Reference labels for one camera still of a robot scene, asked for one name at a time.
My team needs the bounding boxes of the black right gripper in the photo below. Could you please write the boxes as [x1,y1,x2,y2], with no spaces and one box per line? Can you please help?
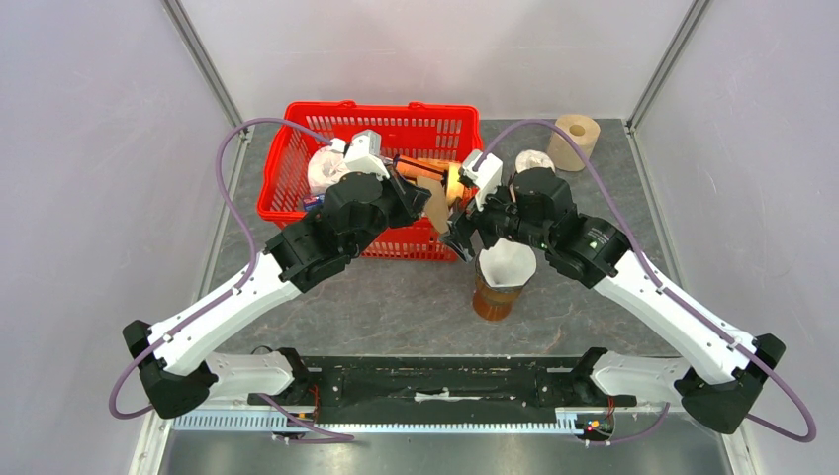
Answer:
[439,175,552,263]

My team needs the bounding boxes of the brown paper coffee filter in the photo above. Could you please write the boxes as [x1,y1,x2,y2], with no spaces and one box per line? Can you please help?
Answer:
[418,176,449,235]

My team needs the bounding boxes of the white paper coffee filter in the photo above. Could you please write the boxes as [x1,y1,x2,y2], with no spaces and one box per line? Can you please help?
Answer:
[477,238,537,288]

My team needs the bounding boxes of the dark glass coffee dripper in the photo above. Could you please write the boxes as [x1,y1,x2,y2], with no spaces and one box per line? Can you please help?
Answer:
[476,262,536,302]

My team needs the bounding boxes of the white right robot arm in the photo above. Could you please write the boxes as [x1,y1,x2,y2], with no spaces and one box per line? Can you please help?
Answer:
[442,166,786,434]

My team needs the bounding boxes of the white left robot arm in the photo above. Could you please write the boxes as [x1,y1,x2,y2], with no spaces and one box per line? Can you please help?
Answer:
[123,172,431,419]

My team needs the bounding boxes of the amber glass coffee server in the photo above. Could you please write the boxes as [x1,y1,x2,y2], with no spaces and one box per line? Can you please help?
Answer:
[472,288,521,322]

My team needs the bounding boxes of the orange navy can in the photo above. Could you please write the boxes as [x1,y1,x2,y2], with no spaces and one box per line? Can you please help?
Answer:
[393,154,448,181]

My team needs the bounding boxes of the yellow sponge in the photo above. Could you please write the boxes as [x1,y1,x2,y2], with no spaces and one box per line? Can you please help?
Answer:
[444,162,477,209]

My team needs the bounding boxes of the red plastic shopping basket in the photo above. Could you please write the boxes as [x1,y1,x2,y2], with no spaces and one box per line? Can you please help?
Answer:
[256,100,484,262]

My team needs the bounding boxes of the white wrapped tissue roll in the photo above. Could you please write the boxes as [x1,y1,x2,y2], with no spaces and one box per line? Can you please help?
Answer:
[307,146,349,195]

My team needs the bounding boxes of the black wrapped tissue roll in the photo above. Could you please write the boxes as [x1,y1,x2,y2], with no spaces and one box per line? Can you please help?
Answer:
[514,149,556,175]

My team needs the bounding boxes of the blue green small box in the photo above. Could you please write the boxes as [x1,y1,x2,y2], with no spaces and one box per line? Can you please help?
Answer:
[301,194,325,212]

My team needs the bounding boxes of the beige toilet paper roll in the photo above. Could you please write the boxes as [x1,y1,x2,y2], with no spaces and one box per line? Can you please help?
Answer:
[546,114,601,172]

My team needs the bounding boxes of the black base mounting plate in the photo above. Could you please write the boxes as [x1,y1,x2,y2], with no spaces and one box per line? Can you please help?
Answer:
[275,355,637,425]

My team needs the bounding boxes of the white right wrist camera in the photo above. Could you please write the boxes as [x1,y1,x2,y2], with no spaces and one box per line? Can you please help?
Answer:
[459,149,503,211]

